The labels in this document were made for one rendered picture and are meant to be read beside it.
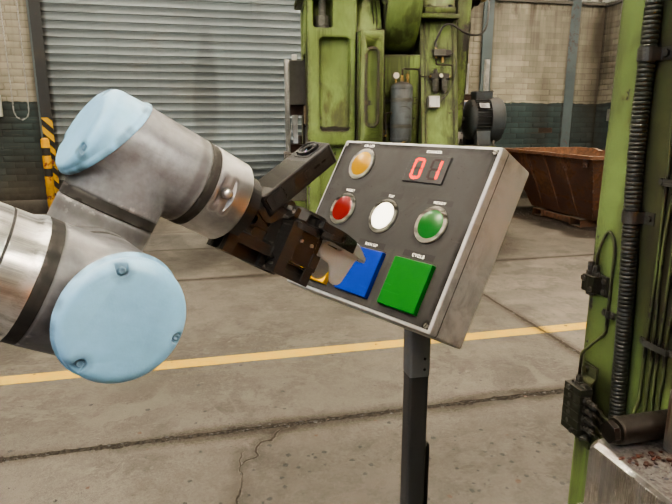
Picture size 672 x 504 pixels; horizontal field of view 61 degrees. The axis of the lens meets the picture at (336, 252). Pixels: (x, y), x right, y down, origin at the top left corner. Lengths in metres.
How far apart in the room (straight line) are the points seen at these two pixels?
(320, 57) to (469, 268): 4.63
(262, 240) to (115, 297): 0.28
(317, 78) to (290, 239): 4.67
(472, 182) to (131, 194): 0.48
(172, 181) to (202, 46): 7.81
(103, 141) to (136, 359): 0.20
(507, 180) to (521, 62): 8.89
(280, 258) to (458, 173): 0.33
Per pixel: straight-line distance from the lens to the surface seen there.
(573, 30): 10.24
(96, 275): 0.40
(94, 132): 0.53
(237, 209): 0.59
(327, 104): 5.33
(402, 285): 0.82
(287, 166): 0.67
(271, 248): 0.65
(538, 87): 9.87
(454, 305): 0.81
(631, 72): 0.91
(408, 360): 1.02
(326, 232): 0.66
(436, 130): 5.48
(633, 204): 0.87
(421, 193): 0.88
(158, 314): 0.42
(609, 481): 0.67
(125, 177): 0.54
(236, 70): 8.35
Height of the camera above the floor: 1.24
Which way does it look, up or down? 13 degrees down
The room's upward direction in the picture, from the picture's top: straight up
